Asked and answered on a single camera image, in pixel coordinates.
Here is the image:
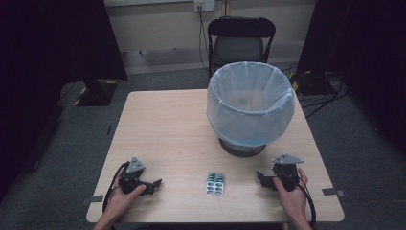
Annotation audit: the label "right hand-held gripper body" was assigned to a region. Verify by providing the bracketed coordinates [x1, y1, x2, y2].
[267, 153, 305, 193]

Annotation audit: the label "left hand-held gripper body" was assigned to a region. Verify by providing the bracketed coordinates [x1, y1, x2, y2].
[118, 155, 151, 196]

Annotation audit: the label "dark grey trash bin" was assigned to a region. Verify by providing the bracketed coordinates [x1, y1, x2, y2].
[217, 137, 268, 159]

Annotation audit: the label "trash bin with white liner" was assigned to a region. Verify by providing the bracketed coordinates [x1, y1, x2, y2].
[205, 60, 297, 149]

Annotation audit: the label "person's right hand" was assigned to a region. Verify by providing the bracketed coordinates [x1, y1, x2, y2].
[272, 168, 309, 222]

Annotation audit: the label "person's left hand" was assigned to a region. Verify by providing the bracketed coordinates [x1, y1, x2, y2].
[104, 168, 147, 219]

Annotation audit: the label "grey tape strip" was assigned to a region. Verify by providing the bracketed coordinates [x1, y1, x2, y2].
[81, 195, 105, 206]
[321, 187, 347, 197]

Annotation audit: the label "black stand base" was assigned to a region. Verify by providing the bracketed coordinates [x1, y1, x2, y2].
[288, 70, 337, 97]
[76, 78, 120, 107]

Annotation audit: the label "black folding chair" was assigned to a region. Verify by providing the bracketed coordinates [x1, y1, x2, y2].
[207, 15, 278, 81]

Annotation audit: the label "black curtain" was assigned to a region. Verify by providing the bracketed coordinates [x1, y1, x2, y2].
[0, 0, 129, 204]
[296, 0, 406, 155]

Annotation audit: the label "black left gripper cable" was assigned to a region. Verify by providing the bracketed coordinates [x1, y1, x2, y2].
[101, 161, 131, 213]

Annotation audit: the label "black floor cables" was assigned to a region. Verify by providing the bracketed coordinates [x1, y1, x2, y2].
[299, 72, 350, 120]

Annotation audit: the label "black wall cable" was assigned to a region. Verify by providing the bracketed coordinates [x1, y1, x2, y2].
[196, 5, 213, 74]

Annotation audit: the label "white wall socket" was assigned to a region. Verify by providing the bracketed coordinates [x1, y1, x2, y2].
[193, 0, 216, 13]

